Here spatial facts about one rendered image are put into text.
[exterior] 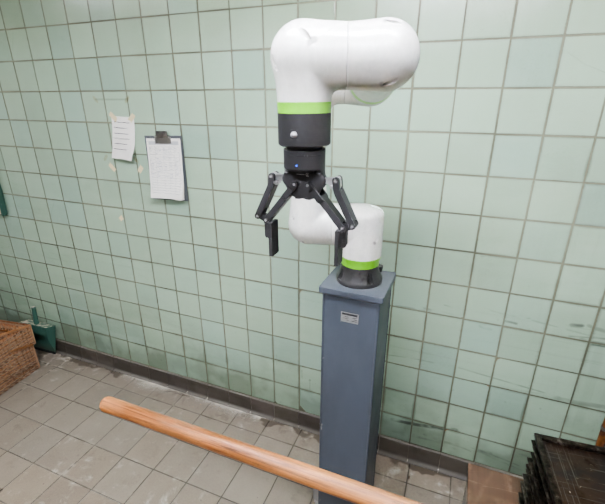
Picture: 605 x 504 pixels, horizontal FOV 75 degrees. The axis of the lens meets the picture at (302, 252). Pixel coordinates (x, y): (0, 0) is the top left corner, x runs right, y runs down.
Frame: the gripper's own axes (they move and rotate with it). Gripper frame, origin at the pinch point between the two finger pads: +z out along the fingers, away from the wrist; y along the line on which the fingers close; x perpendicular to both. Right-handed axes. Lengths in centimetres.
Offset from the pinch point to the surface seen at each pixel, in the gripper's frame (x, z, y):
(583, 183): -97, 1, -66
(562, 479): -24, 62, -60
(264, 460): 25.5, 26.5, -2.9
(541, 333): -96, 62, -65
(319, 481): 25.6, 26.6, -12.5
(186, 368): -94, 131, 118
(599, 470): -31, 63, -70
